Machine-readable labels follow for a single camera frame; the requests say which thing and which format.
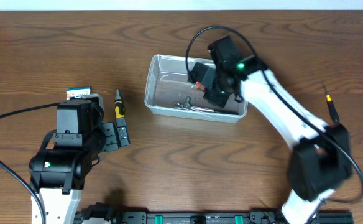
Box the red handled pliers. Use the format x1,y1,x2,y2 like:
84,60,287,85
188,82,206,91

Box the small steel claw hammer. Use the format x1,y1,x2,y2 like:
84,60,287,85
178,96,239,115

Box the silver ratchet wrench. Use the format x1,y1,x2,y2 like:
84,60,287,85
175,103,215,121

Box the thin black yellow screwdriver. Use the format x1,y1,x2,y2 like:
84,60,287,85
322,83,340,124

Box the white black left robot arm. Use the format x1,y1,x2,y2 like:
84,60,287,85
29,96,130,223

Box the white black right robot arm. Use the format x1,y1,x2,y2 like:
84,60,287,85
187,53,354,223

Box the clear plastic container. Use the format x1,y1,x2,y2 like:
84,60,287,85
144,54,248,123

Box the stubby yellow black screwdriver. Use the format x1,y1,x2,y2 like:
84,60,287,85
114,90,125,119

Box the white blue small box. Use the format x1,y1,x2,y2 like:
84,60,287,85
66,86,92,100

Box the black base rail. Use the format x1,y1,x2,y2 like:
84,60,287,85
75,202,355,224

